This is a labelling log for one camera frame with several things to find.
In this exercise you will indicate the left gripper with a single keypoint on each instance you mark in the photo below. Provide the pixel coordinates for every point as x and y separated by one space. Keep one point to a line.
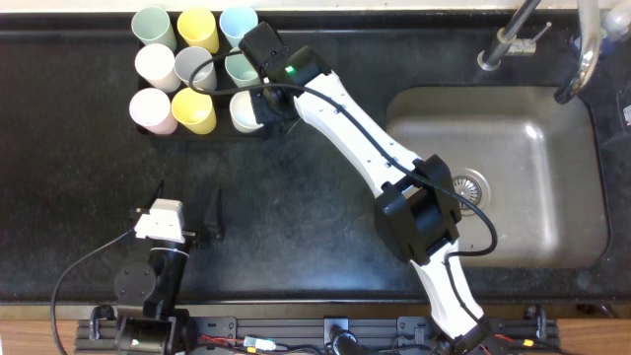
196 239

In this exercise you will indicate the yellow cup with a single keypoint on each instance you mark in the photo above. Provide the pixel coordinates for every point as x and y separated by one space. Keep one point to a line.
197 27
192 106

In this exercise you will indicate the pink cup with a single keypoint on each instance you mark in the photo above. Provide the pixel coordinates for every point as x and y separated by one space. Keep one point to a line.
150 108

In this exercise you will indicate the white cup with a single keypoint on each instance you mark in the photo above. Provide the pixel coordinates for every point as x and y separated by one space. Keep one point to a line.
241 116
155 64

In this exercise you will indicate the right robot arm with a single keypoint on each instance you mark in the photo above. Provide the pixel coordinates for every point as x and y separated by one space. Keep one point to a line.
355 133

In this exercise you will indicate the black tray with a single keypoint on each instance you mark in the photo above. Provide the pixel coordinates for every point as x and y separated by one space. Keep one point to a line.
223 118

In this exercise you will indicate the pale green cup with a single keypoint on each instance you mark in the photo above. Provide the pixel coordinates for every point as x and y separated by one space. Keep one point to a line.
239 74
150 24

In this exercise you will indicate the grey cup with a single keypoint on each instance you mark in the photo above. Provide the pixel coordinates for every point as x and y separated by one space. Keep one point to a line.
197 61

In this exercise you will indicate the blue cup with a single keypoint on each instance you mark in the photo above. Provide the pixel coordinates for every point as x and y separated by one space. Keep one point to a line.
234 22

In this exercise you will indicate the steel tap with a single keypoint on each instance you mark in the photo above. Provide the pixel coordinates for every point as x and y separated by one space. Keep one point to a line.
490 58

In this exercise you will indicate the steel sink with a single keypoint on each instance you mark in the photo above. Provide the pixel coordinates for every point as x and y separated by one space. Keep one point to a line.
542 148

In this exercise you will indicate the blue soap bottle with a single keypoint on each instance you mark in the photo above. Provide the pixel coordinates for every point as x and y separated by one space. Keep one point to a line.
617 22

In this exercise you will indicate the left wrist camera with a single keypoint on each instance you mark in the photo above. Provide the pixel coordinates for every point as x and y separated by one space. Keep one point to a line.
160 222

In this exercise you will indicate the mounting rail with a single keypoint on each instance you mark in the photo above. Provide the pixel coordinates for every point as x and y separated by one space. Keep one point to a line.
296 328

